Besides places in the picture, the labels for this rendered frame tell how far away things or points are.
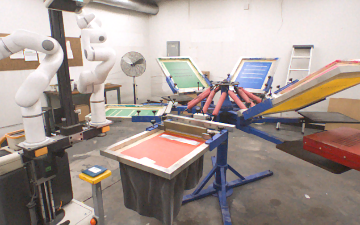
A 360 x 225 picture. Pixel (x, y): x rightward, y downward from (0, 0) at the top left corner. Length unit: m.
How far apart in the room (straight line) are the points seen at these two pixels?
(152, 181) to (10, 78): 3.99
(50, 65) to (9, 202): 1.16
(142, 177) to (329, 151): 1.15
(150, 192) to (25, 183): 1.01
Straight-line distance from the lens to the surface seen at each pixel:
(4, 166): 2.09
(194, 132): 1.86
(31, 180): 2.20
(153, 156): 1.59
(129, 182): 1.76
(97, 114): 1.73
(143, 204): 1.74
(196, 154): 1.54
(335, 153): 1.63
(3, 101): 5.12
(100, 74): 1.55
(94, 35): 1.53
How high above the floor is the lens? 1.63
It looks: 15 degrees down
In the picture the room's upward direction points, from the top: straight up
